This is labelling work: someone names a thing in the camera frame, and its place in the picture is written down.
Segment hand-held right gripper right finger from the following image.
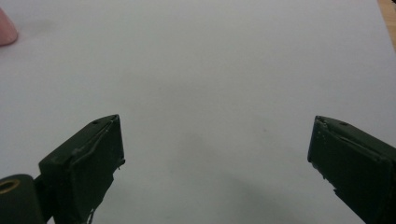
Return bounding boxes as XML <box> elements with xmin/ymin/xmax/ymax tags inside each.
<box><xmin>306</xmin><ymin>115</ymin><xmax>396</xmax><ymax>224</ymax></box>

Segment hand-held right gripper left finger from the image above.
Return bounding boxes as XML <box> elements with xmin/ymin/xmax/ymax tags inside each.
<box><xmin>38</xmin><ymin>114</ymin><xmax>126</xmax><ymax>224</ymax></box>

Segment pink rounded object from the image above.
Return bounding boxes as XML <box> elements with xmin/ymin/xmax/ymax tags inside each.
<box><xmin>0</xmin><ymin>7</ymin><xmax>19</xmax><ymax>48</ymax></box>

